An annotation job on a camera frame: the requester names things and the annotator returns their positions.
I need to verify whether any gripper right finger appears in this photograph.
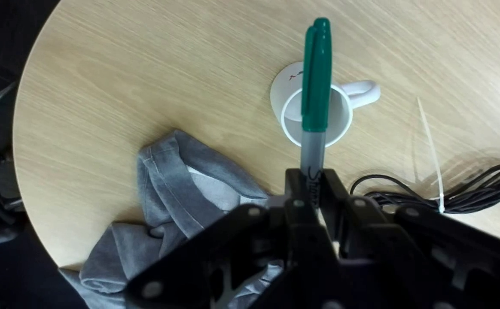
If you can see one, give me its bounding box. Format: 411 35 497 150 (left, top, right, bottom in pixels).
319 168 500 309

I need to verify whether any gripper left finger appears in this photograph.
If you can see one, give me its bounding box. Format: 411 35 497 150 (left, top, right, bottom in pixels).
125 168 319 309

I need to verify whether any coil of black cable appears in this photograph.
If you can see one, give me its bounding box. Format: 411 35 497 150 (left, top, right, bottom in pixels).
350 164 500 214

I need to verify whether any green marker pen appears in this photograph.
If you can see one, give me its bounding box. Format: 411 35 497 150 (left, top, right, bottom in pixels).
299 17 333 206

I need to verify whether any white mug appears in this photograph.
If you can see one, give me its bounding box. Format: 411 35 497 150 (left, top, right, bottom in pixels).
270 61 381 148

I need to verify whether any white zip tie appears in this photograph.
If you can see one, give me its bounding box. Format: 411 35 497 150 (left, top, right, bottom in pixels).
417 97 446 213

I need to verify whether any grey cloth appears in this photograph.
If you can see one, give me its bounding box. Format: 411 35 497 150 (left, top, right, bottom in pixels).
59 130 285 309

